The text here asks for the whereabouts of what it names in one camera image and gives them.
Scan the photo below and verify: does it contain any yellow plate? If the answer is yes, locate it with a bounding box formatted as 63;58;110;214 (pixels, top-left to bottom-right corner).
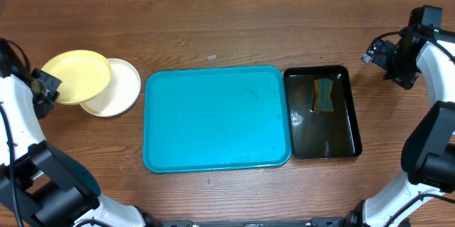
41;50;112;105

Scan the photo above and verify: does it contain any white pink plate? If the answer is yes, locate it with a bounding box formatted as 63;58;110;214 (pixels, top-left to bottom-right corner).
80;58;141;117

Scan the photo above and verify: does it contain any green yellow sponge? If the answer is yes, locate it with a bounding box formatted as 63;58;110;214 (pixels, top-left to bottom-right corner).
312;78;333;112

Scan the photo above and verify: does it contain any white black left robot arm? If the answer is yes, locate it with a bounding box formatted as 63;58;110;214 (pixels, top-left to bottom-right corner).
1;75;155;226

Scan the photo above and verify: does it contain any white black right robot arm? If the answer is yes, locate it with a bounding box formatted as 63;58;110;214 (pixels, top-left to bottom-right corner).
335;26;454;226

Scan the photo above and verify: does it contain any teal plastic tray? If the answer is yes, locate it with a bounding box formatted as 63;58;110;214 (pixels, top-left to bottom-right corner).
143;65;291;174

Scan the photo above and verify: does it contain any black water basin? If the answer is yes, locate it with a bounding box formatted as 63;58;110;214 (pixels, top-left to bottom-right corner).
284;65;363;159

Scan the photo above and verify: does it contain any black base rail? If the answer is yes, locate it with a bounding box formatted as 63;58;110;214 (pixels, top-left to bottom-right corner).
161;217;367;227

